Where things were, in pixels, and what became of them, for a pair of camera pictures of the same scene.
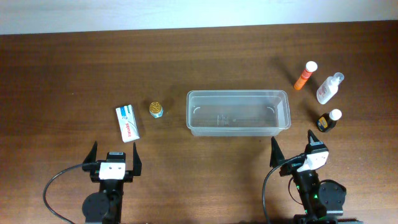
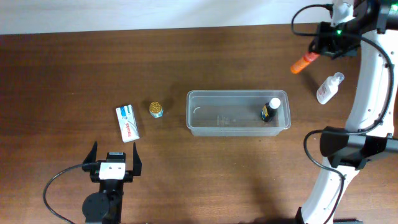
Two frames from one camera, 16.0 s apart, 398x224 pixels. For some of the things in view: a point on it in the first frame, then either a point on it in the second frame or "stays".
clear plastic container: x=237 y=112 stays
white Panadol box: x=127 y=123 stays
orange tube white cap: x=311 y=67 to x=303 y=63
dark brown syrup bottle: x=326 y=122 to x=269 y=109
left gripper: x=128 y=175 stays
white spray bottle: x=329 y=88 stays
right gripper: x=277 y=156 to x=320 y=45
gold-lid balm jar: x=156 y=109 stays
